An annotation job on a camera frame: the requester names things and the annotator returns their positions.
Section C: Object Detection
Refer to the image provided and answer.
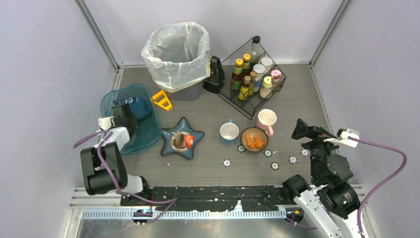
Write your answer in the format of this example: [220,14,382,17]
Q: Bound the brown bowl with nuggets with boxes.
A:
[240,127,268,153]

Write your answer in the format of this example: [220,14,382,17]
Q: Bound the yellow cap spice jar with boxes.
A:
[260,76,273,99]

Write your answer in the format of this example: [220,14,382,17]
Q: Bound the blue star-shaped plate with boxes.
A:
[160,117,205,160]

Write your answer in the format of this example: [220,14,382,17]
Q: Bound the pink cap spice jar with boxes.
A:
[271,69,282,90]

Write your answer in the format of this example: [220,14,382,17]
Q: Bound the small brown cap bottle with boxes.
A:
[238,76,251,101]

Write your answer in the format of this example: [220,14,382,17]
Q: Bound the glass jar white beads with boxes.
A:
[261,57,273,73]

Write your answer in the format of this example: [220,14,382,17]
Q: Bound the yellow cap sauce bottle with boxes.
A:
[231,59,243,90]
[242,54,251,77]

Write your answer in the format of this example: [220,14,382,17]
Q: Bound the dark blue plate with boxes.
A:
[113,97,151,119]

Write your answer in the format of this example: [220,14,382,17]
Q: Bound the small yellow oil bottle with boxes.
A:
[248,71,257,96]

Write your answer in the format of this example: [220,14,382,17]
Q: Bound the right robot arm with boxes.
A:
[282,119,366,238]

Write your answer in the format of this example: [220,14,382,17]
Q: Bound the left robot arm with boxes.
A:
[73,103,153,202]

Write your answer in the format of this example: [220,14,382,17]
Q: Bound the teal transparent plastic tub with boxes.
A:
[101,84,161,155]

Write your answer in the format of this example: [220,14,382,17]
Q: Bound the pink mug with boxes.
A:
[256,109,277,136]

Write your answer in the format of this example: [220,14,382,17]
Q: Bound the yellow plastic holder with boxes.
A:
[152,90,172,111]

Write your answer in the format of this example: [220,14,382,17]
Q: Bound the red poker chip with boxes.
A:
[270,162,279,171]

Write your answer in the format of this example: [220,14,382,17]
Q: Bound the shrimp on plate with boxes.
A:
[184,134,195,149]

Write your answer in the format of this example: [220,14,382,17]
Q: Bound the blue floral mug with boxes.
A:
[219,119,239,146]

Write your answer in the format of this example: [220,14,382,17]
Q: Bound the grey trash bin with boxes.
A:
[166,80,204,101]

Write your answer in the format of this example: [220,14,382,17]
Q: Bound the white trash bag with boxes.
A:
[141,22,210,93]

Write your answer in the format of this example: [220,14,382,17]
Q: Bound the black cap glass bottle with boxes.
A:
[248,36,262,67]

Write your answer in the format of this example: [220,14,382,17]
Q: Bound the black device behind bin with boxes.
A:
[204,56,225,94]

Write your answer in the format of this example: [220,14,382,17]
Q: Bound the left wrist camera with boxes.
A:
[98,116,115,130]

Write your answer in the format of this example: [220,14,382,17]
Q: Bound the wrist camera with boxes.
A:
[323,127,360,148]
[98,116,115,130]

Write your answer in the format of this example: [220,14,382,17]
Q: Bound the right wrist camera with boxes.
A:
[323,127,360,148]

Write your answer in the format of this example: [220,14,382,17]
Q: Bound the black wire rack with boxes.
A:
[218,38,286,119]

